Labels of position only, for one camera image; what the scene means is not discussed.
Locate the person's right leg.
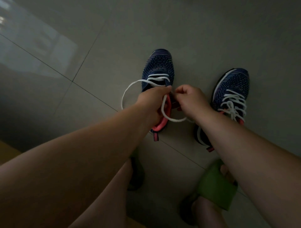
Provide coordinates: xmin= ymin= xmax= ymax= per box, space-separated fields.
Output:
xmin=192 ymin=164 xmax=235 ymax=228

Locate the green foam slipper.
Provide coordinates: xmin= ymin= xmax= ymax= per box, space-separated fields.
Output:
xmin=127 ymin=150 xmax=145 ymax=191
xmin=180 ymin=159 xmax=238 ymax=226

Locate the person's left forearm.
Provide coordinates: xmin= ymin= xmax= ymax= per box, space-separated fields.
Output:
xmin=0 ymin=101 xmax=158 ymax=228

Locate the person's left hand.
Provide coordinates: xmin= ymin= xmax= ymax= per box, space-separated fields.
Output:
xmin=136 ymin=85 xmax=172 ymax=128

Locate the blue knit sneaker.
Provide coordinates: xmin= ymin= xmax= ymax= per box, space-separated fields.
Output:
xmin=194 ymin=68 xmax=250 ymax=153
xmin=141 ymin=49 xmax=175 ymax=142

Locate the white shoelace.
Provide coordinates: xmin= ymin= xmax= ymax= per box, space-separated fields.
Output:
xmin=121 ymin=73 xmax=196 ymax=123
xmin=217 ymin=89 xmax=247 ymax=123

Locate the person's right forearm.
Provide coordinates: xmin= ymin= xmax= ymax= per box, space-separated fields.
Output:
xmin=197 ymin=111 xmax=301 ymax=228

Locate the person's right hand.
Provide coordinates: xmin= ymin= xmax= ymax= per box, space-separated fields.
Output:
xmin=174 ymin=84 xmax=213 ymax=122

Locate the person's leg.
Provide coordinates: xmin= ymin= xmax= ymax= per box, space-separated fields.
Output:
xmin=69 ymin=159 xmax=133 ymax=228
xmin=192 ymin=164 xmax=235 ymax=228

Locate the person's left leg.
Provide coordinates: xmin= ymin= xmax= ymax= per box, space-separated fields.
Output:
xmin=69 ymin=159 xmax=133 ymax=228

